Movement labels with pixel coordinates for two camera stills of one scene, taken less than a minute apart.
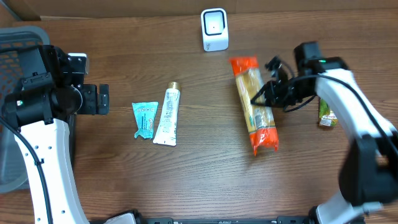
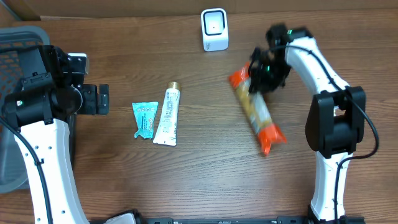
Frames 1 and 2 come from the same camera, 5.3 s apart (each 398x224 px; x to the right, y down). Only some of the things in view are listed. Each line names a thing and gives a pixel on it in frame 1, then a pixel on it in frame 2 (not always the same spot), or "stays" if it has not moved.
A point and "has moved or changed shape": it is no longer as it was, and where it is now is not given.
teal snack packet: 145,114 stays
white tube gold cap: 166,131 stays
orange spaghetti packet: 259,117 has moved or changed shape
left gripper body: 102,99 stays
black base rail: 167,220 stays
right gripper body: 280,90 → 259,73
